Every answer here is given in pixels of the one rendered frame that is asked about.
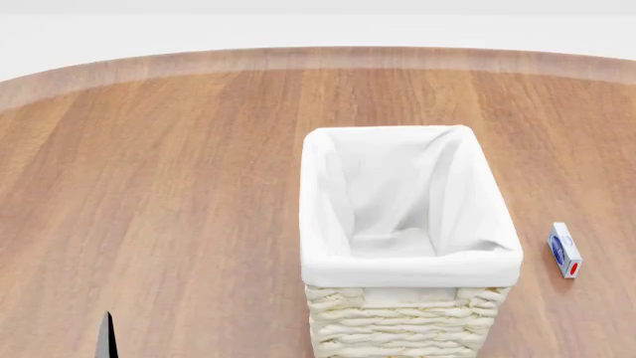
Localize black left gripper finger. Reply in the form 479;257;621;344
94;310;120;358

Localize white lined wicker basket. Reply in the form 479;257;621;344
298;123;525;358

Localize small white blue box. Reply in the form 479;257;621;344
547;221;583;280

